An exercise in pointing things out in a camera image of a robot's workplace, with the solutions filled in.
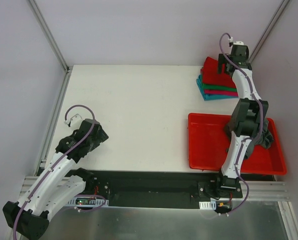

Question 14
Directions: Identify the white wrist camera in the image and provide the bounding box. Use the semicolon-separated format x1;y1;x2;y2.
229;37;244;47
64;113;82;128

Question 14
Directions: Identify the red plastic tray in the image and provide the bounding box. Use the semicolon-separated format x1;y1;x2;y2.
188;113;287;176

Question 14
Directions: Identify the left aluminium frame post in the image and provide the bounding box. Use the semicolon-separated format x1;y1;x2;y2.
26;0;69;73

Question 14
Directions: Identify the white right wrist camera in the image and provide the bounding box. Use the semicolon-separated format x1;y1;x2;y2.
229;37;244;47

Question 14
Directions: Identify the right white cable duct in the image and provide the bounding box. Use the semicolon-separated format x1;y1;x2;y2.
199;200;217;211

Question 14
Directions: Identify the teal folded t-shirt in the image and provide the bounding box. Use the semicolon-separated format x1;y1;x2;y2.
196;74;237;101

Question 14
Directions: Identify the grey crumpled t-shirt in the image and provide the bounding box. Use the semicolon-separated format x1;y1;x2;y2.
223;123;274;158

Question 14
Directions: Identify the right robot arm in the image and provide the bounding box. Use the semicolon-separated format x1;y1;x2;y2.
214;41;269;198

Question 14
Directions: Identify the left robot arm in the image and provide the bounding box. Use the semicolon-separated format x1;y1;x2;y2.
2;118;108;240

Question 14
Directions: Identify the green folded t-shirt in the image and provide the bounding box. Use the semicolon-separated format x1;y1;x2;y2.
202;83;237;92

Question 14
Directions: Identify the red t-shirt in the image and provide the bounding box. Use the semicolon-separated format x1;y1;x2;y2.
201;56;236;89

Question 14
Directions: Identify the magenta folded t-shirt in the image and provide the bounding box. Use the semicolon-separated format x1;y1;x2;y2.
204;89;238;97

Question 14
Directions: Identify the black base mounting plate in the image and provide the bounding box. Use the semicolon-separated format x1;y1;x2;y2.
87;170;243;209

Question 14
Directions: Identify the white cable duct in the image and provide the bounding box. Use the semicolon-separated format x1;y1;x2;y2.
65;197;109;208
199;200;217;211

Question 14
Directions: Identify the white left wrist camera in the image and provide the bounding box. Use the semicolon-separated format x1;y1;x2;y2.
64;113;82;128

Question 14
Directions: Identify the right aluminium frame post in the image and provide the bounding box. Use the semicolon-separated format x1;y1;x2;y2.
243;0;291;66

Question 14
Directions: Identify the left white cable duct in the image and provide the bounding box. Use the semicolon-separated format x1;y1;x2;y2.
65;197;109;208

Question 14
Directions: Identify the aluminium frame post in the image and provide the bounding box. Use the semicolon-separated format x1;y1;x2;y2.
243;0;291;66
26;0;69;73

